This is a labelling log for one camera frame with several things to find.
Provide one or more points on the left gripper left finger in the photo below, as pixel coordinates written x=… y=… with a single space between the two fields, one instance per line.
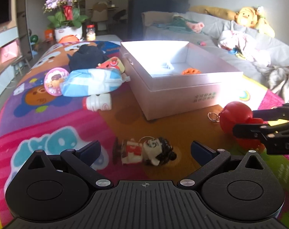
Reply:
x=51 y=188

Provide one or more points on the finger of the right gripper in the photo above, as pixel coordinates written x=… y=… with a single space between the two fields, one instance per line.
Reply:
x=279 y=112
x=264 y=132

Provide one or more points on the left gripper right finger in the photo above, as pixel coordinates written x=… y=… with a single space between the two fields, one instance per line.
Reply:
x=238 y=188

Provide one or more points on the red round toy keychain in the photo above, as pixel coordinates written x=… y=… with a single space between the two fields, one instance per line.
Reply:
x=238 y=113

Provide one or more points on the black-haired doll figurine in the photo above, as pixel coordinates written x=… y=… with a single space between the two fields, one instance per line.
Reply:
x=148 y=150

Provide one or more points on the white yogurt drink bottle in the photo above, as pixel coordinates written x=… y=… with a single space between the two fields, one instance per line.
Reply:
x=97 y=102

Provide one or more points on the blue white snack bag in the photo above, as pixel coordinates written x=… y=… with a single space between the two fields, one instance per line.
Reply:
x=87 y=82

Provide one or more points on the black plush toy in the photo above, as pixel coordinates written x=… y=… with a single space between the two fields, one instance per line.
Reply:
x=87 y=57

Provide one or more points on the red cartoon figure toy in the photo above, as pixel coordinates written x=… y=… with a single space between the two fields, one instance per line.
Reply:
x=112 y=63

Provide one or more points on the grey sofa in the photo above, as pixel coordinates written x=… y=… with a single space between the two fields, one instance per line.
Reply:
x=258 y=56

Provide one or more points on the orange ball toy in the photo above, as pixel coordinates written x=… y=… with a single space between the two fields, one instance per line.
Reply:
x=190 y=71

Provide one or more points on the pink cardboard box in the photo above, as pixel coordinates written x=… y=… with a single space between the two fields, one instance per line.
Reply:
x=155 y=67

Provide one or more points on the colourful cartoon play mat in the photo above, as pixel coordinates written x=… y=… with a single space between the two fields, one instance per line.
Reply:
x=142 y=196

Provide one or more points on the yellow duck plush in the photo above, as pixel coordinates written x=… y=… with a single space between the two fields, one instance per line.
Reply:
x=246 y=17

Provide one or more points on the pink round candy tin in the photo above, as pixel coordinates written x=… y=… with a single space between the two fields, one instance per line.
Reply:
x=53 y=79

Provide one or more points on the mustard yellow cushion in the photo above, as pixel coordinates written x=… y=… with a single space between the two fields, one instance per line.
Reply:
x=222 y=13

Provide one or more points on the small wooden stool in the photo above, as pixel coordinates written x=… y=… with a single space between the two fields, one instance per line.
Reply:
x=20 y=63

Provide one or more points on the teal cloth on sofa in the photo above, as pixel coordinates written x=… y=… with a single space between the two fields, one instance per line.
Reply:
x=177 y=24

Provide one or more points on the white tv cabinet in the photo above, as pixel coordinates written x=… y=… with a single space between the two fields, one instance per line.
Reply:
x=9 y=52

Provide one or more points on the orange bowl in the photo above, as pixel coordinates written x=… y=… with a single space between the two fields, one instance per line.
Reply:
x=68 y=39

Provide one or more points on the glass jar red lid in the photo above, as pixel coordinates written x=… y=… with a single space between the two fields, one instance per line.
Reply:
x=90 y=32

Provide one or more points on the purple orchid potted plant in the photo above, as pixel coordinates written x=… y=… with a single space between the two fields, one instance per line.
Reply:
x=67 y=18

